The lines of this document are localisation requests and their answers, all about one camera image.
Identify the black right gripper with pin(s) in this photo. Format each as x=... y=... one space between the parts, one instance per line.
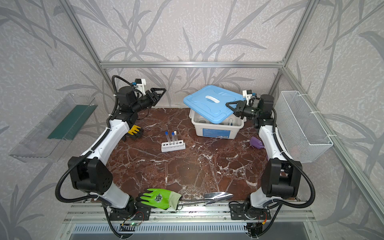
x=242 y=109

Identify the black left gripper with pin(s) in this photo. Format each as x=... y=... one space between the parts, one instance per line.
x=148 y=98

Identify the blue plastic bin lid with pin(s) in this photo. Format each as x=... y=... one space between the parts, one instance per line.
x=210 y=103

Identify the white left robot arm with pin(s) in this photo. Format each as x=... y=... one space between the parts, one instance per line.
x=89 y=172

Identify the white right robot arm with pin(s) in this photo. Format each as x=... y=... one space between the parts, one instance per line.
x=282 y=175

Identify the white plastic storage bin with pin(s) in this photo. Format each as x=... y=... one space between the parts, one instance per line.
x=228 y=129

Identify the purple pink plastic scoop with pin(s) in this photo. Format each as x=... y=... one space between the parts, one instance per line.
x=256 y=143

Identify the yellow black work glove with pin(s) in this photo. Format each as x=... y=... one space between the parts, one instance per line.
x=135 y=132

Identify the white test tube rack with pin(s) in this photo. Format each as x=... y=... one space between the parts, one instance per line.
x=170 y=147

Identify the silver metal trowel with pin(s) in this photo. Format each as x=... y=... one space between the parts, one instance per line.
x=208 y=198

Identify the green work glove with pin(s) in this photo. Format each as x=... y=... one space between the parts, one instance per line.
x=158 y=198

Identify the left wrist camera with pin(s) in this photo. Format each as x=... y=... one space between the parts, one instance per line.
x=140 y=84

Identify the white wire mesh basket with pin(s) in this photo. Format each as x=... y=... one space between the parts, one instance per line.
x=303 y=135

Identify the clear plastic wall shelf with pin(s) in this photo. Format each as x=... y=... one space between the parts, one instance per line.
x=49 y=140

